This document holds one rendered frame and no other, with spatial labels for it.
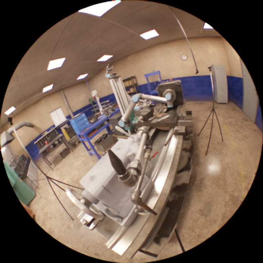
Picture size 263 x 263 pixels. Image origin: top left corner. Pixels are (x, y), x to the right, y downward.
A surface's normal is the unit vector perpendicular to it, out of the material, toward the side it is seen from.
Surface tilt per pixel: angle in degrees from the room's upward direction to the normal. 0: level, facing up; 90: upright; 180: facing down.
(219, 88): 90
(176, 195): 0
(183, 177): 0
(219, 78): 90
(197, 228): 0
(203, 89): 90
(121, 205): 66
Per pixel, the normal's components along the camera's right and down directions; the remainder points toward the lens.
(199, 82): -0.50, 0.54
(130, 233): -0.30, -0.84
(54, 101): 0.81, 0.02
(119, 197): 0.66, -0.27
